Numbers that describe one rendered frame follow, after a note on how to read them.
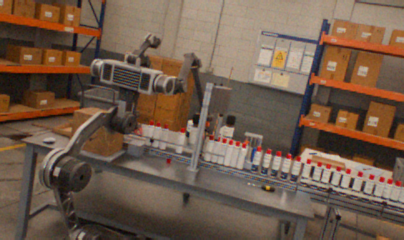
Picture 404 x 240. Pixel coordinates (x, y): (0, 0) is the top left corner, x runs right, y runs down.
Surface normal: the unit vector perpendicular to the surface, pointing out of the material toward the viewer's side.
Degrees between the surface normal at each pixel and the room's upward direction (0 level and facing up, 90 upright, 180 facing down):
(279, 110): 90
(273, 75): 90
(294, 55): 88
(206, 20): 90
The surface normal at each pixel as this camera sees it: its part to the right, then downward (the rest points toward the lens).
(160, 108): -0.29, 0.11
